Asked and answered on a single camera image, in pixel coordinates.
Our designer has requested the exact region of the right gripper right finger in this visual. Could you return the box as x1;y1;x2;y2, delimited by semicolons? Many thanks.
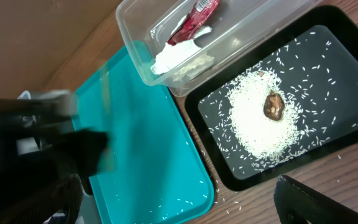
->
273;175;358;224

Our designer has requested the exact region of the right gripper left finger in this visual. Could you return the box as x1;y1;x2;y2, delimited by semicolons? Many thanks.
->
0;175;83;224

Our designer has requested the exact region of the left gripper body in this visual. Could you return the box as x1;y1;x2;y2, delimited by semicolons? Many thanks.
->
45;129;109;177

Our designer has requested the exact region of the pile of white rice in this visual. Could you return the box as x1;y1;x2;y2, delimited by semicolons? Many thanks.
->
227;70;300;160

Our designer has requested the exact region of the brown food scrap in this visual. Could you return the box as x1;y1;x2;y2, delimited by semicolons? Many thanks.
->
263;91;285;121

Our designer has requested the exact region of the white napkin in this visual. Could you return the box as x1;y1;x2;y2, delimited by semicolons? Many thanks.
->
150;26;214;75

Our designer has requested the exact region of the red snack wrapper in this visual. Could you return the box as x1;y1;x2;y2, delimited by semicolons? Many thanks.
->
167;0;221;45

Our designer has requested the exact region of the wooden chopstick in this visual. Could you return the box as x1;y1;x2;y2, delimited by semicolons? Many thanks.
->
99;62;116;172

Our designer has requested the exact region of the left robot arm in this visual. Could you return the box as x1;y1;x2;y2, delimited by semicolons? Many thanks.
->
0;90;108;223

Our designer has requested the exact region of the grey dishwasher rack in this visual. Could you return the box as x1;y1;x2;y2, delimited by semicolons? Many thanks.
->
17;90;101;224

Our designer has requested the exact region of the teal plastic tray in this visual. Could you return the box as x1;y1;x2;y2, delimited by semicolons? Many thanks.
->
73;48;214;223

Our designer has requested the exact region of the black plastic tray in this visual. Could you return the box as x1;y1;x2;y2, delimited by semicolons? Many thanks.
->
185;6;358;191

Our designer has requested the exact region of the clear plastic bin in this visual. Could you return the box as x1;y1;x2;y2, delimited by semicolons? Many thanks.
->
116;0;320;96

